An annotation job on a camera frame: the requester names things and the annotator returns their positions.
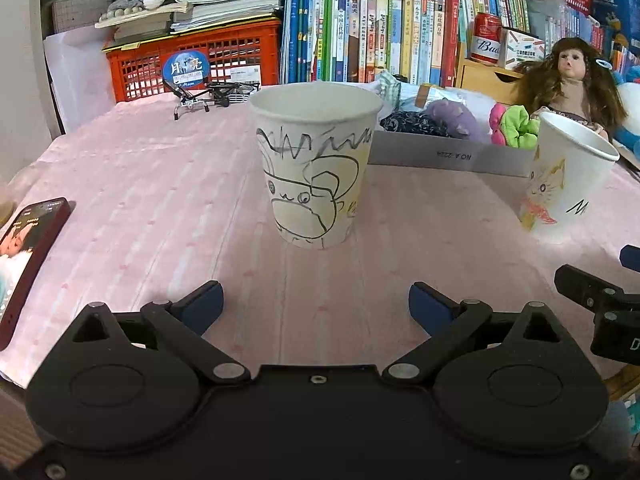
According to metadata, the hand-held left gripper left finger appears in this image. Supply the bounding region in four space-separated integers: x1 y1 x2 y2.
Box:
65 281 252 386

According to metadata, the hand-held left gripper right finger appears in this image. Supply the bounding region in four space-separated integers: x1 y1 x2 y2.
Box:
381 282 576 386

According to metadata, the grey cardboard box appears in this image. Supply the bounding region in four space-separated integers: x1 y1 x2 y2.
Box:
367 85 538 178

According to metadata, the green scrunchie with bell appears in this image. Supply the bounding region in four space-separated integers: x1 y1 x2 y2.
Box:
500 106 542 150

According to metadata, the pink scrunchie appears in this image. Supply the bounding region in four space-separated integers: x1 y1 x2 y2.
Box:
489 102 516 146

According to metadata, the dark blue floral pouch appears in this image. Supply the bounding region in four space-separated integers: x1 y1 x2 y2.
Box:
380 110 451 137

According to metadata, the purple plush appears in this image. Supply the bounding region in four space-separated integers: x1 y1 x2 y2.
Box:
425 99 488 143

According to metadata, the white paper cup cat drawing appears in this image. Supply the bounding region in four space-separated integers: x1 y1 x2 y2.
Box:
517 111 621 245

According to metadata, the pink tablecloth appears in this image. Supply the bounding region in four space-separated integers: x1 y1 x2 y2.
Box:
0 95 640 391

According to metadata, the blue plush toy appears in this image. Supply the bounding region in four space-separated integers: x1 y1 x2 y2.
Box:
612 65 640 158

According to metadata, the red smartphone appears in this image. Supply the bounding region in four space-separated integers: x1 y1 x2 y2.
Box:
0 197 72 352

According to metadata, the paper cup black scribble drawing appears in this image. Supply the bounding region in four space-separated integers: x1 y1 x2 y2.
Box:
248 82 385 249

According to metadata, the brown haired doll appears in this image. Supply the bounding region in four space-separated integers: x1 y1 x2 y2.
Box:
510 36 628 143

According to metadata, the black toy bicycle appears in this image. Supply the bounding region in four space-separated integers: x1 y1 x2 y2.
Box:
162 80 261 121

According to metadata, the small wooden drawer box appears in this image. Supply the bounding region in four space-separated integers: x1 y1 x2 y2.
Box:
454 56 526 106

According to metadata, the white box pencil print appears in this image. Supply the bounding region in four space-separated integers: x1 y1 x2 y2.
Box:
497 27 548 71

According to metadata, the red plastic crate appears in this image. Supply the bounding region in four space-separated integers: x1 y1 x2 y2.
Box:
102 17 282 103

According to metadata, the blue cardboard box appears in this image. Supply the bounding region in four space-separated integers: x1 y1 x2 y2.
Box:
590 0 640 36

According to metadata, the red beer can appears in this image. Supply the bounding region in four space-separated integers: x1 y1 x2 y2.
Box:
470 11 503 67

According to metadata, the white plastic sheet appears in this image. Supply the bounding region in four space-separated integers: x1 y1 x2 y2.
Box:
42 25 118 133

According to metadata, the row of books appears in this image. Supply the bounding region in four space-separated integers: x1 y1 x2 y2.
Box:
280 0 640 86

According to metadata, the grey grid board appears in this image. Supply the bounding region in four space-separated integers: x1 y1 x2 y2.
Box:
52 0 108 36

